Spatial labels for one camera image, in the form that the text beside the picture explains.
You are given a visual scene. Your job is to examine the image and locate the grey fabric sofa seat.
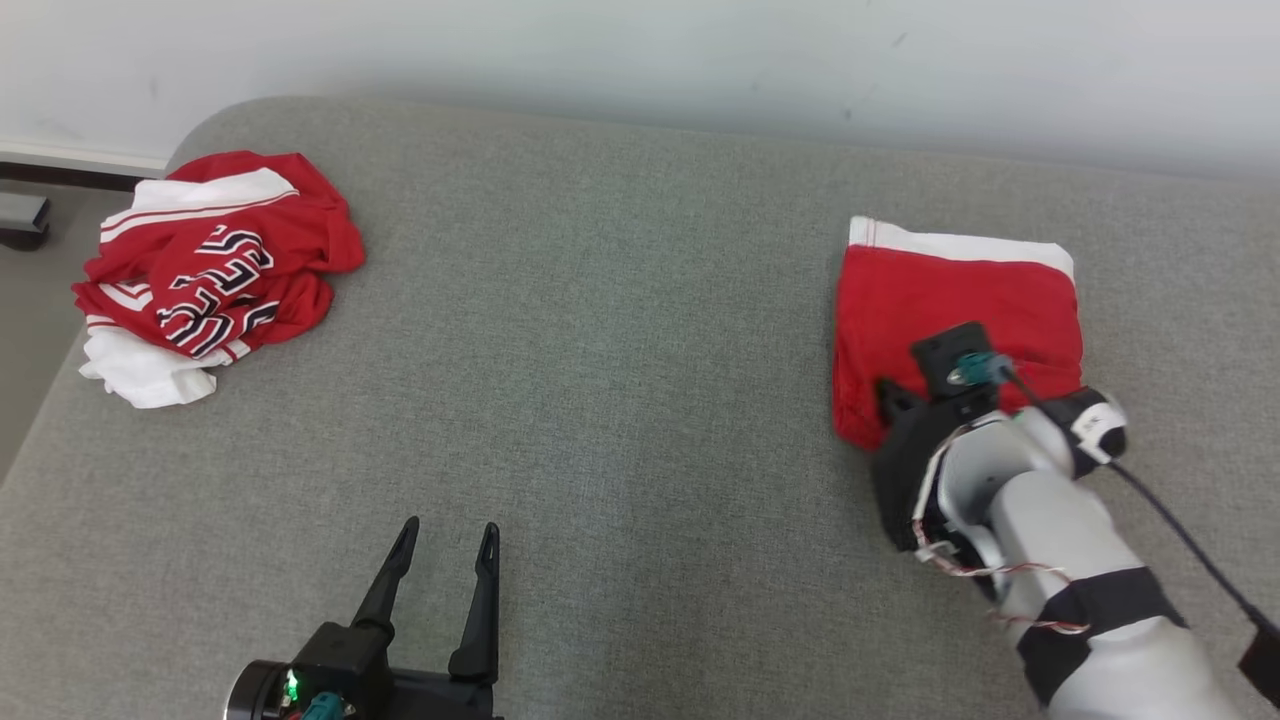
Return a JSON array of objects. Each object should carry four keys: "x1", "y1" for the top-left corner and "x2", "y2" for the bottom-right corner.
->
[{"x1": 0, "y1": 95, "x2": 1280, "y2": 720}]

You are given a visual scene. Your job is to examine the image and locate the red garment with white band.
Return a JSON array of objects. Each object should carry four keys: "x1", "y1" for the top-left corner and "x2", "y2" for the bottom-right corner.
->
[{"x1": 832, "y1": 215, "x2": 1086, "y2": 453}]

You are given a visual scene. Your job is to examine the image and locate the dark grey floor object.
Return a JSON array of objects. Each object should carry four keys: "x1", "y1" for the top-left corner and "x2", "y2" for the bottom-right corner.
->
[{"x1": 0, "y1": 190, "x2": 51, "y2": 251}]

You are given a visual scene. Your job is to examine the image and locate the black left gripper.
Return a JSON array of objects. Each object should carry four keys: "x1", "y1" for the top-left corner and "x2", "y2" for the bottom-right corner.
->
[{"x1": 350, "y1": 515, "x2": 504, "y2": 720}]

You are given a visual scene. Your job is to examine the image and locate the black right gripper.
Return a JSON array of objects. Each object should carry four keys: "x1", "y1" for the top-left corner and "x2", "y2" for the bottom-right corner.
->
[{"x1": 870, "y1": 378, "x2": 1001, "y2": 551}]

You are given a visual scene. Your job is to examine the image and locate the red white twisted wire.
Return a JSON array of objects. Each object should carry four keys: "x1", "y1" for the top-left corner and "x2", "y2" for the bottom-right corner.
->
[{"x1": 912, "y1": 420, "x2": 1093, "y2": 637}]

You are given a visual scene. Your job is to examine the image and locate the red jersey with black lettering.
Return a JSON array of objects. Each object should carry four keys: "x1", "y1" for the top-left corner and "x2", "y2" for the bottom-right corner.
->
[{"x1": 72, "y1": 150, "x2": 367, "y2": 411}]

